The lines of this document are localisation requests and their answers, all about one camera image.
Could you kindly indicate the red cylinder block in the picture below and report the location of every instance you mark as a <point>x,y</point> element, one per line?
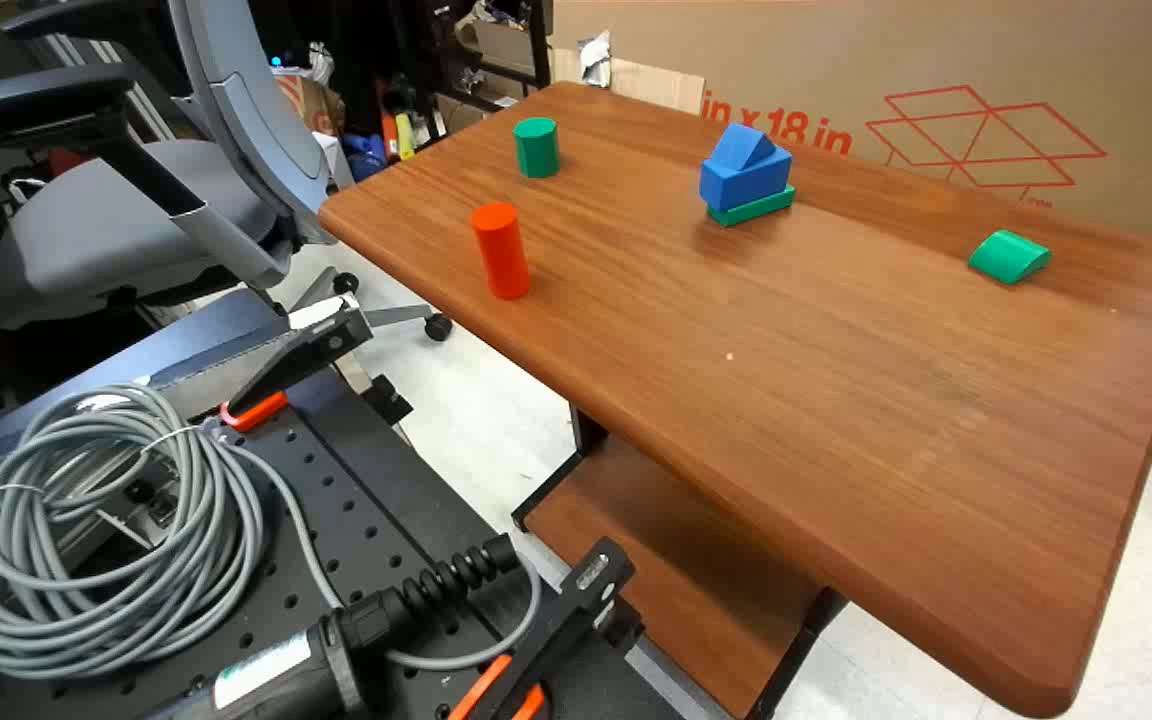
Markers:
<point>497,237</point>

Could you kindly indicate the large cardboard box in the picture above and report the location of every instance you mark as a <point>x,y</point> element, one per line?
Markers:
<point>1040,101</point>

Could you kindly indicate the grey office chair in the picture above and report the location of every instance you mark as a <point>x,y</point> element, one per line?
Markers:
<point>158,219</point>

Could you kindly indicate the orange-handled black clamp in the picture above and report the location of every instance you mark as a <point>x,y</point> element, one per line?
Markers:
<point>316,338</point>

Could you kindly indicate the blue house-shaped block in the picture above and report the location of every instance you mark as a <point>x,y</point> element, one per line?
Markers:
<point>741,168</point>

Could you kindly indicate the wooden lower shelf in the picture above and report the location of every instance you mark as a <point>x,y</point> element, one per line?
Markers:
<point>725,609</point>

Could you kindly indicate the flat green block under blue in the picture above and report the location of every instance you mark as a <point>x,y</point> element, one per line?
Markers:
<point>752,210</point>

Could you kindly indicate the black clamp with orange grips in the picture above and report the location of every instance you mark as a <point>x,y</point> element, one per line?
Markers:
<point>584,609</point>

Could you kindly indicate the green half-round block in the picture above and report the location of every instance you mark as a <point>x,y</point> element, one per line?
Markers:
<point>1010,257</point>

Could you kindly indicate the green cylinder block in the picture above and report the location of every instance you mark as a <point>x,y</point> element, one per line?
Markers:
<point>536,147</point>

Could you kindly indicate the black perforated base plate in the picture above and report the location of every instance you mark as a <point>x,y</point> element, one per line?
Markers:
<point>378,512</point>

